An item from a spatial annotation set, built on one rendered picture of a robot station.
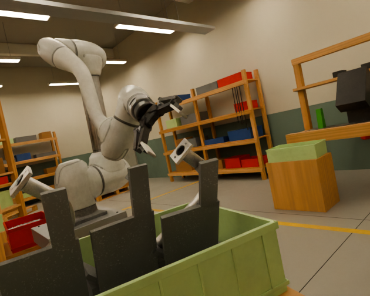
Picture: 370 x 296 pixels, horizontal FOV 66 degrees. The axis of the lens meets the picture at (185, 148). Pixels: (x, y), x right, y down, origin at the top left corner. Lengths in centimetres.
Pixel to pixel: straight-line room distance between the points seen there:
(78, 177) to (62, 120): 1020
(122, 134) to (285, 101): 523
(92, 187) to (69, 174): 12
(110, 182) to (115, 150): 40
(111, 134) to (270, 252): 65
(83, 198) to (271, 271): 88
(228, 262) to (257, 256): 8
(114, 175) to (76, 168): 20
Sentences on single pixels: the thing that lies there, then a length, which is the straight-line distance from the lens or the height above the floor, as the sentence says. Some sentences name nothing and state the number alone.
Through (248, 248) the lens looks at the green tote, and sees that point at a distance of 69.
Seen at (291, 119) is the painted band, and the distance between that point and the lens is 605.
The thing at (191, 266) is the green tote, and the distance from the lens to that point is 62.
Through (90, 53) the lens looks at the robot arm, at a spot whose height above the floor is 168.
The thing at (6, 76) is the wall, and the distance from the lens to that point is 1144.
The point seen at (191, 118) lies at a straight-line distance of 695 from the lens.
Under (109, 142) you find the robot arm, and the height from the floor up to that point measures 123.
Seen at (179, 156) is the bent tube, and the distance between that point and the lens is 64.
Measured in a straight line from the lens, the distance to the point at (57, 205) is 61.
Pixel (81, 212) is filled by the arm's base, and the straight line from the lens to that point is 136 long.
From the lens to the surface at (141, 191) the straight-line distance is 66.
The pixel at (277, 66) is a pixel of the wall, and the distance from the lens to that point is 616.
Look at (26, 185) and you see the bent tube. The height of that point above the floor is 117.
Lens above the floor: 120
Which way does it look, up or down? 3 degrees down
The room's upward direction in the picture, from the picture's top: 12 degrees counter-clockwise
